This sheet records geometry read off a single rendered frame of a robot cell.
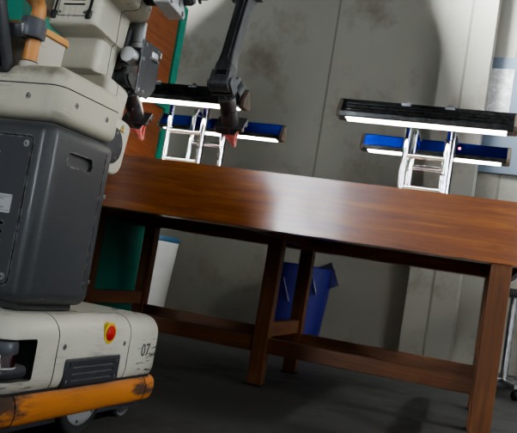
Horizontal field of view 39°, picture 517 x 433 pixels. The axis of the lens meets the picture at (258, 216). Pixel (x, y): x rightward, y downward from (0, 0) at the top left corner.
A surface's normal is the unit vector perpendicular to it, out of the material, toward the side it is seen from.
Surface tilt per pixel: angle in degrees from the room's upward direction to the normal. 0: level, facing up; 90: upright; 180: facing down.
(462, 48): 90
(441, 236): 90
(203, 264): 90
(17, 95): 90
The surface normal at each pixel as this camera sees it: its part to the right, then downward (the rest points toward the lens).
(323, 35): -0.36, -0.13
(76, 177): 0.92, 0.12
